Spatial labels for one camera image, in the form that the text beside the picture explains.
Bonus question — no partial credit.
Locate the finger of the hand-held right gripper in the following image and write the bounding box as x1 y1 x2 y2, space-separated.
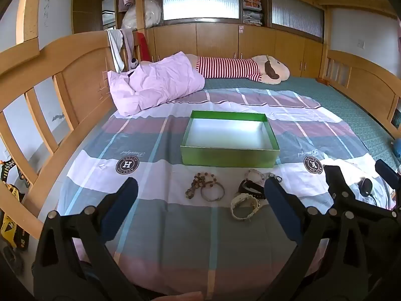
375 159 401 192
328 193 401 226

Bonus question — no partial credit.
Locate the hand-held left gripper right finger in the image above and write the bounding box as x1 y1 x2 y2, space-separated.
264 176 369 301

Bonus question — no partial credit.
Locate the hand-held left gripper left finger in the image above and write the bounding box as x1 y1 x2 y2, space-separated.
32 176 139 301

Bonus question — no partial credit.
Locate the black wrist band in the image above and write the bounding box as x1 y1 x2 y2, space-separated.
238 179 267 200

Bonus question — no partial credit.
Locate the white wrist watch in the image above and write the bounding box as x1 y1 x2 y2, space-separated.
231 193 261 220

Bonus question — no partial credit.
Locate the green cardboard box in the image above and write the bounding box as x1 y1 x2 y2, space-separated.
180 110 280 169

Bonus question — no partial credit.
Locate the brown bead bracelet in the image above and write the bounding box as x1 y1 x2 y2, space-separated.
185 172 217 200

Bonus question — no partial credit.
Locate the silver bangle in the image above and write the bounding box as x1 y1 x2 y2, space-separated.
200 184 226 202

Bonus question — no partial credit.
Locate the plaid printed bed sheet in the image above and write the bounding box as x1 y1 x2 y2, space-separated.
56 88 401 301

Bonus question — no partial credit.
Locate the wooden bed footboard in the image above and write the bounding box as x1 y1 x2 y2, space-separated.
320 48 401 139

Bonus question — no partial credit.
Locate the yellow toy excavator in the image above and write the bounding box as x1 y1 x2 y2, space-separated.
0 159 26 205
0 212 31 252

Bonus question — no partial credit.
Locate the pink quilt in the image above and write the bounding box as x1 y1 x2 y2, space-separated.
107 51 206 117

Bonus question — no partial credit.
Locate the wooden bed headboard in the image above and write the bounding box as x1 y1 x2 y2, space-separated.
0 31 129 226

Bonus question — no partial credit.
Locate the striped plush dog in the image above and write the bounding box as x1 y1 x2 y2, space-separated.
185 54 290 85

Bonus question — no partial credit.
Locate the red cloth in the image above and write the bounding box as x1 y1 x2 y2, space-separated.
136 33 151 62

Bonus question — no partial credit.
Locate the grey white garment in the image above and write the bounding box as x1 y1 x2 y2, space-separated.
106 29 126 73

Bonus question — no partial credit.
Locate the purple garment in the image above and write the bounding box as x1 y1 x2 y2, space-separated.
120 28 140 70

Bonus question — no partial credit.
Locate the narrow ribbed glass window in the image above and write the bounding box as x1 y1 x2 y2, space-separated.
271 0 325 40

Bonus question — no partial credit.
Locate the white plastic bag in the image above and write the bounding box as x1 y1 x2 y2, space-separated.
122 0 164 31

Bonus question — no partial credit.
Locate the stack of newspapers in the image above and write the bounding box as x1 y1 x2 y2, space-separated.
242 0 263 26

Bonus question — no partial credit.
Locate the wide ribbed glass window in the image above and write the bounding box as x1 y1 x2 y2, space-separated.
162 0 239 22

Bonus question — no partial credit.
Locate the black round disc with cable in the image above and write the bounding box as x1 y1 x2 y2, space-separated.
359 178 376 206

